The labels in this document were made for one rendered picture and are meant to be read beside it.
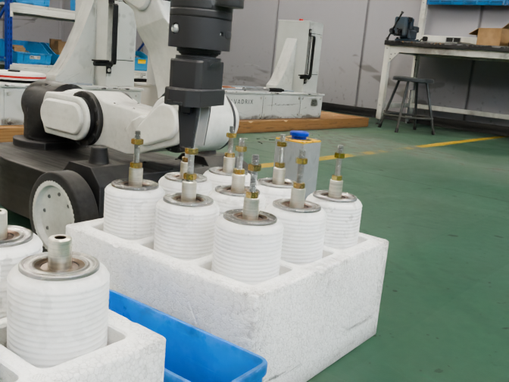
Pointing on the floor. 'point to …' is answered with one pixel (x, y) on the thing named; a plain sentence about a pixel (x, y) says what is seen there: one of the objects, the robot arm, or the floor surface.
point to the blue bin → (192, 347)
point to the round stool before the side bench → (414, 103)
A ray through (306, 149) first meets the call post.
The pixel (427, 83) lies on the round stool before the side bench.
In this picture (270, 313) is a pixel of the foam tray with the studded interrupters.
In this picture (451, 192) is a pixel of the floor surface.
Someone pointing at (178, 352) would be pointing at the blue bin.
